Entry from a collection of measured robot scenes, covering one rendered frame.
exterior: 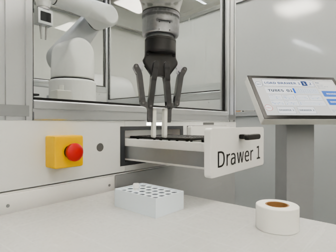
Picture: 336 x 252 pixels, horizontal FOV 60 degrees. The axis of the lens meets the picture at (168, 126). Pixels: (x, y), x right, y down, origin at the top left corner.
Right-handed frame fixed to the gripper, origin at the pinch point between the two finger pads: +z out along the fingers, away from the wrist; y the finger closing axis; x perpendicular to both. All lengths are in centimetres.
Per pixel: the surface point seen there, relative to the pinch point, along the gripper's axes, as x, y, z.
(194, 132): 32.7, 19.9, 3.3
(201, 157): -5.9, 8.9, 7.7
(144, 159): 9.0, -2.1, 9.9
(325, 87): 67, 106, -21
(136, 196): -11.1, -6.5, 14.7
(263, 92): 67, 68, -17
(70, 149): -3.2, -19.9, 5.9
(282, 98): 63, 77, -14
